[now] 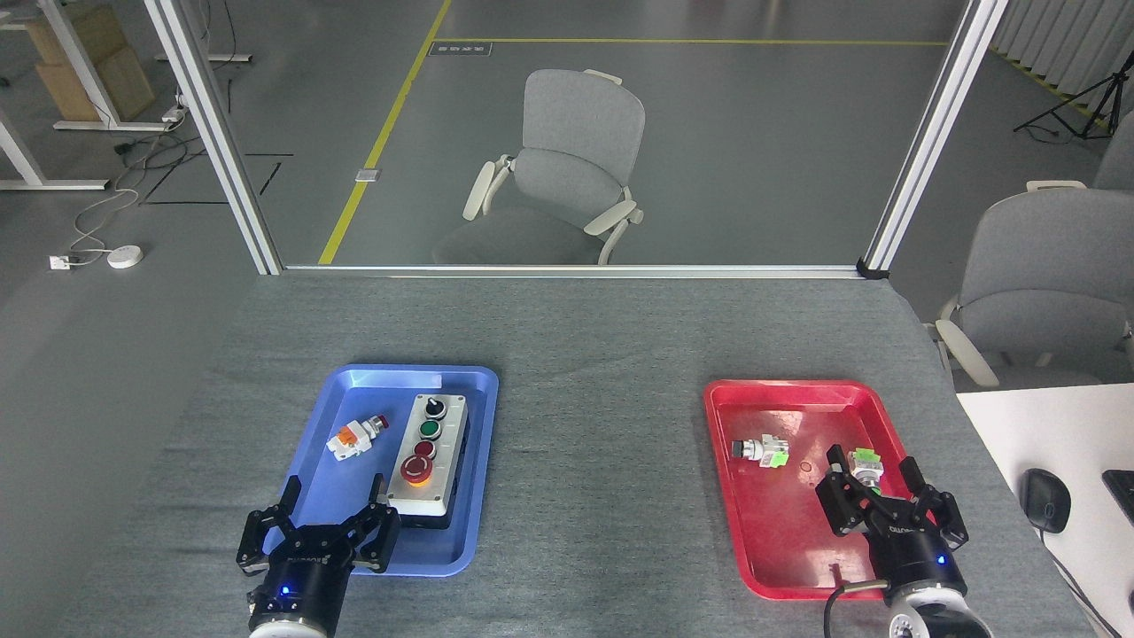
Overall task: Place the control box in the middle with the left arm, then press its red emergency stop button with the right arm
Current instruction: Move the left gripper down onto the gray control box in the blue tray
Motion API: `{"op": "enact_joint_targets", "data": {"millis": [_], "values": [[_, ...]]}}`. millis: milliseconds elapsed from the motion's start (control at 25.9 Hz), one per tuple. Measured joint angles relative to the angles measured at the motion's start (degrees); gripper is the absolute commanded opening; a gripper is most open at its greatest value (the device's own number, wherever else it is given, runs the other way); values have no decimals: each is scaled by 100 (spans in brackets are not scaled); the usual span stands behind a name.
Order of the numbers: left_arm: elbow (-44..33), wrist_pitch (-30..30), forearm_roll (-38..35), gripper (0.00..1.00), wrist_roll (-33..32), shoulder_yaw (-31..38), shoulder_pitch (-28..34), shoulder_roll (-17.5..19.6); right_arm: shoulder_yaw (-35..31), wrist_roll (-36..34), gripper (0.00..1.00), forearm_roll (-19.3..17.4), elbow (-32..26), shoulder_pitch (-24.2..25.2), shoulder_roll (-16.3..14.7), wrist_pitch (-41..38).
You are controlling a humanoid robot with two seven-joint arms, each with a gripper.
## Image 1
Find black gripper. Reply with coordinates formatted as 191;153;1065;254
237;474;401;621
815;446;969;603

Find white control box with buttons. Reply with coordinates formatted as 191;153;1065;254
386;393;470;531

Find red push button orange block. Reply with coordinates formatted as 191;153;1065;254
326;414;391;461

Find black push button green block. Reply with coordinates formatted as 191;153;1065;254
732;434;790;470

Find cardboard box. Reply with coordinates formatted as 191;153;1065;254
25;3;127;67
35;44;156;123

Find red plastic tray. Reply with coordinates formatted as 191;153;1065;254
703;379;962;602

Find black computer mouse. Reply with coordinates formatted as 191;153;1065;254
1019;468;1072;534

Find blue plastic tray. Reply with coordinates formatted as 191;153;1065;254
259;364;500;578

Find white desk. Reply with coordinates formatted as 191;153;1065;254
955;383;1134;638

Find black keyboard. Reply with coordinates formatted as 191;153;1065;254
1101;470;1134;524

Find grey office chair white arms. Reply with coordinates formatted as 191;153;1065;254
926;180;1134;391
431;69;646;267

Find grey office chair back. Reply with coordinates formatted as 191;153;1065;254
1091;111;1134;191

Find black tripod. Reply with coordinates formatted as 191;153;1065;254
1013;53;1134;143

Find white pleated curtain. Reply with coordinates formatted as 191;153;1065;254
990;0;1134;94

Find green push button switch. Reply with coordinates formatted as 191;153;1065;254
847;447;884;490

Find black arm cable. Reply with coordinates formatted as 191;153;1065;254
824;580;890;638

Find black mouse cable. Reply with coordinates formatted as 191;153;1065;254
1038;530;1110;638

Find silver aluminium rail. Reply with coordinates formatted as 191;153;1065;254
282;264;865;280

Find silver aluminium post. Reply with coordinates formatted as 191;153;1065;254
858;0;1011;277
144;0;284;276

